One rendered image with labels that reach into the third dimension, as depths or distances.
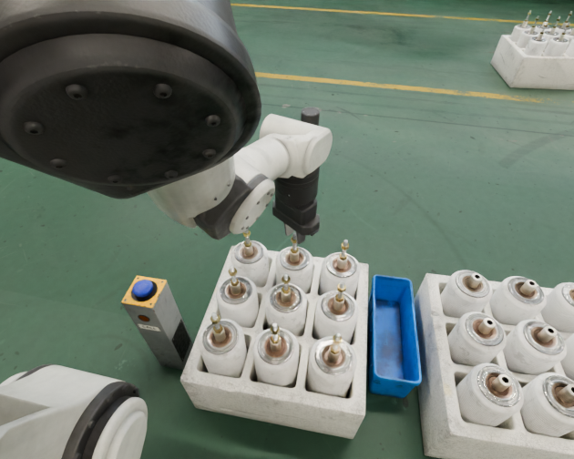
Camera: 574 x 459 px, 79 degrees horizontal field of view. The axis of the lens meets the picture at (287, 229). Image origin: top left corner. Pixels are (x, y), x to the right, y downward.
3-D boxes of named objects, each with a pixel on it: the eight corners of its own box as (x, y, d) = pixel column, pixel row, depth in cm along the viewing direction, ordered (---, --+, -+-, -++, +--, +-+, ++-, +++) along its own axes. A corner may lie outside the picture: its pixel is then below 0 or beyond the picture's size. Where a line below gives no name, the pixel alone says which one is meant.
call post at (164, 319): (185, 371, 93) (152, 309, 71) (159, 366, 94) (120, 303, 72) (194, 346, 98) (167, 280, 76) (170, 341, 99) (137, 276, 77)
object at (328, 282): (330, 325, 95) (336, 287, 82) (311, 299, 101) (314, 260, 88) (358, 311, 98) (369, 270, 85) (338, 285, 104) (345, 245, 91)
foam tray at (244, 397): (353, 440, 82) (365, 415, 69) (195, 408, 87) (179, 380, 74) (359, 300, 109) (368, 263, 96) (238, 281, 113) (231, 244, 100)
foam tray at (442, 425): (609, 489, 75) (676, 473, 62) (424, 455, 80) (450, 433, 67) (546, 326, 102) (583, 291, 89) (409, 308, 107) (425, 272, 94)
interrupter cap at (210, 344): (216, 362, 70) (215, 361, 69) (195, 337, 73) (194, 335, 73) (246, 339, 73) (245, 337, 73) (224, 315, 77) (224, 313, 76)
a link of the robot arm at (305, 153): (330, 158, 66) (299, 186, 56) (288, 147, 69) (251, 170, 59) (335, 125, 62) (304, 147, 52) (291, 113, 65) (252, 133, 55)
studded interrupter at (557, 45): (555, 72, 213) (582, 23, 193) (548, 76, 209) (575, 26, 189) (538, 67, 218) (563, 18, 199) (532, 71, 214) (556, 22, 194)
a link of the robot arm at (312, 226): (261, 214, 78) (258, 171, 70) (291, 195, 83) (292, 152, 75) (302, 244, 72) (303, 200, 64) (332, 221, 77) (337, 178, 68)
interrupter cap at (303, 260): (275, 268, 86) (275, 266, 86) (284, 245, 91) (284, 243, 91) (305, 274, 85) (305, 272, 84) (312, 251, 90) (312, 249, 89)
